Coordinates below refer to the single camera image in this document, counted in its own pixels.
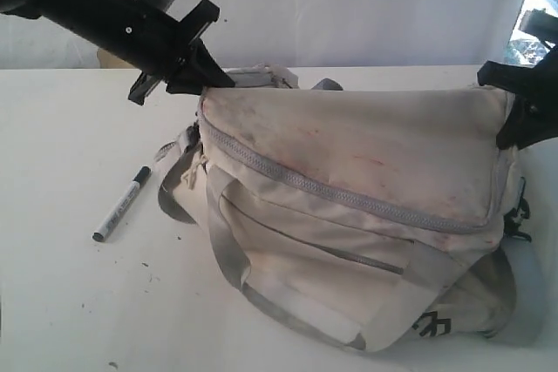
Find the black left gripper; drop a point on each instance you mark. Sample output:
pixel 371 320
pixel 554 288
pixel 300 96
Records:
pixel 161 47

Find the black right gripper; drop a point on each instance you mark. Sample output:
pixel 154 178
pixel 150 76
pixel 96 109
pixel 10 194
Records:
pixel 533 118

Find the white fabric backpack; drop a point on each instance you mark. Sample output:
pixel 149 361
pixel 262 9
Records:
pixel 360 218

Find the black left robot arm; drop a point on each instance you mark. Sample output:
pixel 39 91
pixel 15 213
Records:
pixel 141 33

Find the black and white marker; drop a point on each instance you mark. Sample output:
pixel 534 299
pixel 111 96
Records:
pixel 113 218

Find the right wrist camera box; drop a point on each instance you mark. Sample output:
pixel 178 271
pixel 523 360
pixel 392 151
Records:
pixel 540 24

